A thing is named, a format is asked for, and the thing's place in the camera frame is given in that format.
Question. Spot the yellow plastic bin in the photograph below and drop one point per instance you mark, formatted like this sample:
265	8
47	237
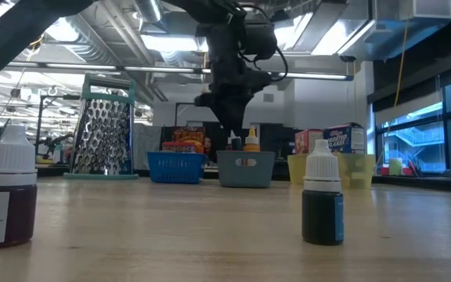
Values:
356	170

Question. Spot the blue plastic bin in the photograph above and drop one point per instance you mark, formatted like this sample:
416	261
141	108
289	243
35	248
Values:
176	168

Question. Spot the red Froot Loops cereal box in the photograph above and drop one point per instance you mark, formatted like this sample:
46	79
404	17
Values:
307	142

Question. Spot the orange snack packet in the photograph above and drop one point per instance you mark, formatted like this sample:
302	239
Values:
189	135

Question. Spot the white ceiling air unit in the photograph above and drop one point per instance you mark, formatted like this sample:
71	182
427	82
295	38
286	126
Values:
417	8

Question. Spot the wide silver ventilation duct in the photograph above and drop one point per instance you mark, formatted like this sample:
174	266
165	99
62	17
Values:
80	39

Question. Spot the narrow silver ventilation duct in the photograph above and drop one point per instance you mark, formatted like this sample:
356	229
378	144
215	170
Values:
149	9

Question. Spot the blue-label dropper bottle white cap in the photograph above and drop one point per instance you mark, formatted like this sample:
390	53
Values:
321	211

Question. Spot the purple dropper bottle white cap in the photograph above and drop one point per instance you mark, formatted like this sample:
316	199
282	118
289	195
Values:
8	203

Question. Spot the small red container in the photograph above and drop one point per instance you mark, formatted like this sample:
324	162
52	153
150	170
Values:
384	171

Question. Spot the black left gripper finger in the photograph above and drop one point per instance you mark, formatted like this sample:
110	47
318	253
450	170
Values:
238	117
222	115

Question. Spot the pale green container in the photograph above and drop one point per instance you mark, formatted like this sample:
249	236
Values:
395	166

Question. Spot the ceiling light strip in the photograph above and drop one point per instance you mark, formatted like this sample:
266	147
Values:
159	69
311	75
73	66

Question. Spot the person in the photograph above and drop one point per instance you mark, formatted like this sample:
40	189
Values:
208	145

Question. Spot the blue Frosted Flakes cereal box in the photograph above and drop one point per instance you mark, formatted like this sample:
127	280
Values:
345	139

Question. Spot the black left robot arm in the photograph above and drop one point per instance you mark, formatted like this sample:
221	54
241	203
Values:
14	35

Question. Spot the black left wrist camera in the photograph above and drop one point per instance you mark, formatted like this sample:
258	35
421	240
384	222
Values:
258	39

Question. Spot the grey plastic bin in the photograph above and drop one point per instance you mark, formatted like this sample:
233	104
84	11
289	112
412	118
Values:
245	176

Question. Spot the black stand frame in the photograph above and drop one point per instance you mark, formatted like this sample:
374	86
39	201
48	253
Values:
53	97

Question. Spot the yellow squeeze bottle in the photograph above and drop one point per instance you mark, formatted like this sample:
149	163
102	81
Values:
251	141

